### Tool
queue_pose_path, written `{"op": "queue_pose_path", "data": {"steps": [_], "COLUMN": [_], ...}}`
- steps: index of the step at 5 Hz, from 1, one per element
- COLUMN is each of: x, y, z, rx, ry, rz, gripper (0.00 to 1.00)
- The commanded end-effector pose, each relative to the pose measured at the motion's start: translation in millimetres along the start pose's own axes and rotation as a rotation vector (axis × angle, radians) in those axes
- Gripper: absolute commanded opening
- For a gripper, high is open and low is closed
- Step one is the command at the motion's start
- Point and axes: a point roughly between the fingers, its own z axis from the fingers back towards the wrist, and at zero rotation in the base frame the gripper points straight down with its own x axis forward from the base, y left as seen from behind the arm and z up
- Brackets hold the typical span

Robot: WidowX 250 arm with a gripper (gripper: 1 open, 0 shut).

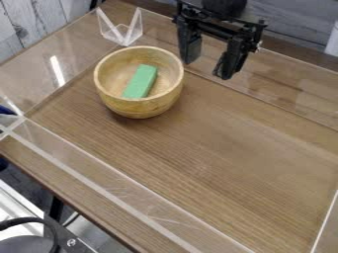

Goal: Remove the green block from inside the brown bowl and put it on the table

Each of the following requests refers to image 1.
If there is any black metal table leg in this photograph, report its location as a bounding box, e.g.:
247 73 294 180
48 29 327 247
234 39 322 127
49 197 64 221

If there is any clear acrylic tray wall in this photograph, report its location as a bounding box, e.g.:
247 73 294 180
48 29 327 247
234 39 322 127
0 97 254 253

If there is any brown wooden bowl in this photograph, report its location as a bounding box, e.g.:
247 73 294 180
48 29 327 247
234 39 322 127
93 45 183 119

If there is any black cable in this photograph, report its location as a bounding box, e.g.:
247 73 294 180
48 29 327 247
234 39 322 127
0 216 60 253

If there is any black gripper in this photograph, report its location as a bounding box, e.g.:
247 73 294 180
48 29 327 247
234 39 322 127
176 0 267 80

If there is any blue object at left edge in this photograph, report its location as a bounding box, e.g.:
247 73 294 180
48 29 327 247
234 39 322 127
0 105 17 116

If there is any clear acrylic corner bracket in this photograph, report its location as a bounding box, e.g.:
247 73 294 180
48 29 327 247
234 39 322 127
96 8 143 46

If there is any black metal bracket with screw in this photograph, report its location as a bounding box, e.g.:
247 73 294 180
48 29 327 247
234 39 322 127
44 216 97 253

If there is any green rectangular block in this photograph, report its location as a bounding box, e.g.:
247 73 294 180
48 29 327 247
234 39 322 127
123 64 158 99

